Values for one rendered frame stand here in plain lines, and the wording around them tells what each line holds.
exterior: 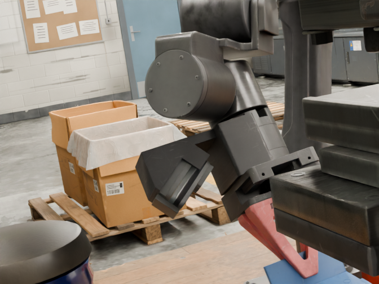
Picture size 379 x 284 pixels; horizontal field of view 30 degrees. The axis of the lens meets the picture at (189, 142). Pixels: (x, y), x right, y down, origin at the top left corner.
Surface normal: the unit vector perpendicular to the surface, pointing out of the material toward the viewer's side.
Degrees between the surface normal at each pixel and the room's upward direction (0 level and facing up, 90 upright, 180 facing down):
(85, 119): 87
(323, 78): 89
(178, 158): 63
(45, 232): 6
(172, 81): 75
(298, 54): 70
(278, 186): 90
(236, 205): 96
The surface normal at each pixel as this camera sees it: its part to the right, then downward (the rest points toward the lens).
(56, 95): 0.32, 0.13
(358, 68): -0.94, 0.20
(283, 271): 0.20, -0.33
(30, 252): -0.08, -0.96
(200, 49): 0.87, -0.04
